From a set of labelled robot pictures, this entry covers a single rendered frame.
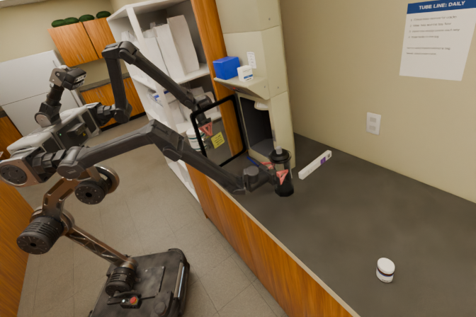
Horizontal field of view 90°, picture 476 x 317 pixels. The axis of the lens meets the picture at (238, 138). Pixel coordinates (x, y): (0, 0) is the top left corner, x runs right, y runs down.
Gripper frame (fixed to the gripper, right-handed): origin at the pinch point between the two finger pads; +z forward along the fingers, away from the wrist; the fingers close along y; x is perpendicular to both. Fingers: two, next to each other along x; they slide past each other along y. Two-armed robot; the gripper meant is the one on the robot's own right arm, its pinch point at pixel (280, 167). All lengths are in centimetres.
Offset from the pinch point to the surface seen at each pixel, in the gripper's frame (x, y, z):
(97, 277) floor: 110, 121, -125
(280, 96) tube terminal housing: -30.0, 9.8, 14.4
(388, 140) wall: 1, -24, 51
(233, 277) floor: 110, 39, -30
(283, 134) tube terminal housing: -8.9, 9.9, 13.2
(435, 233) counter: 16, -58, 23
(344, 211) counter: 15.7, -29.0, 9.7
